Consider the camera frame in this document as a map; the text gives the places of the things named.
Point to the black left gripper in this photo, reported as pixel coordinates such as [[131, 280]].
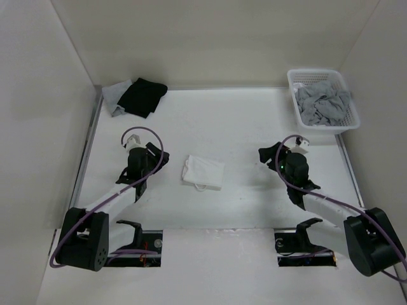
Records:
[[159, 159]]

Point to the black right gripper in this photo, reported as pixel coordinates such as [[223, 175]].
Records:
[[265, 154]]

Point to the white tank top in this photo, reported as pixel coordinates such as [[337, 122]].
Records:
[[203, 173]]

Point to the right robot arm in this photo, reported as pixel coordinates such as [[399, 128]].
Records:
[[365, 236]]

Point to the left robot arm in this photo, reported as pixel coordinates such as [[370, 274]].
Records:
[[97, 235]]

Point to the folded black tank top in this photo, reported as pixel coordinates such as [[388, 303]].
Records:
[[142, 97]]

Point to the grey tank tops pile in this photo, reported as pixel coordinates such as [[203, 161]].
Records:
[[320, 104]]

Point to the folded grey tank top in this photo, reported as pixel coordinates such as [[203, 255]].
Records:
[[112, 95]]

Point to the white plastic laundry basket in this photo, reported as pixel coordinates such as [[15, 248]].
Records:
[[298, 77]]

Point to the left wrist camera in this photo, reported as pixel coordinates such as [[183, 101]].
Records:
[[132, 142]]

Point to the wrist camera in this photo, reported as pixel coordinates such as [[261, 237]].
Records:
[[132, 142], [301, 145]]

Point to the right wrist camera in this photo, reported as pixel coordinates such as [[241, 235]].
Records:
[[301, 145]]

